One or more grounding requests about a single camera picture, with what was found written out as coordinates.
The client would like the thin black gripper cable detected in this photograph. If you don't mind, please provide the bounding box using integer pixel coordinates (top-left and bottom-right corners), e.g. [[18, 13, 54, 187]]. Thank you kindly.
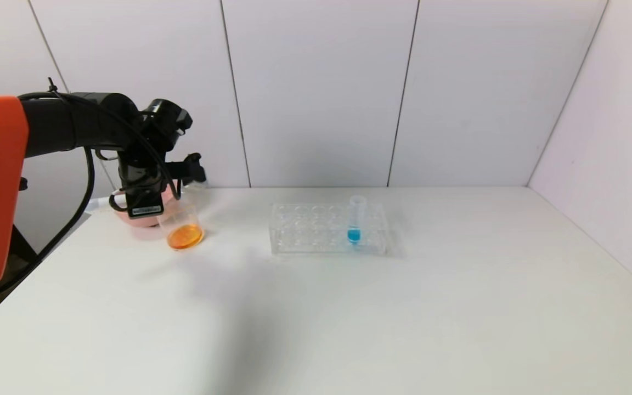
[[108, 189, 132, 213]]

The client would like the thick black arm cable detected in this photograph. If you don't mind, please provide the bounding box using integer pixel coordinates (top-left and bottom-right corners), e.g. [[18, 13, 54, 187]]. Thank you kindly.
[[0, 147, 96, 297]]

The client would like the pink plastic bowl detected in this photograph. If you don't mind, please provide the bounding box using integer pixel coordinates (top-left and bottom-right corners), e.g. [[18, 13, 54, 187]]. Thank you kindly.
[[112, 187, 182, 227]]

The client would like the blue pigment test tube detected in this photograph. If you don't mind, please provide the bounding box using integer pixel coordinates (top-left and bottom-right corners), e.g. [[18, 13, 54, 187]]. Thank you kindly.
[[348, 195, 366, 246]]

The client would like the clear acrylic test tube rack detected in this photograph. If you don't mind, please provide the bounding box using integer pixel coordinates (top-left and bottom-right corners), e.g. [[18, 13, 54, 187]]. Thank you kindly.
[[269, 200, 388, 256]]

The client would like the clear glass beaker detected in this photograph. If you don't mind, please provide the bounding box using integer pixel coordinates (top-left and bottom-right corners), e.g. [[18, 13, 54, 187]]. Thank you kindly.
[[157, 189, 206, 251]]

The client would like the dark furniture beside table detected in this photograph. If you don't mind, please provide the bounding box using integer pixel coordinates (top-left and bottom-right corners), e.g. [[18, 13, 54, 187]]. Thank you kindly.
[[3, 222, 42, 291]]

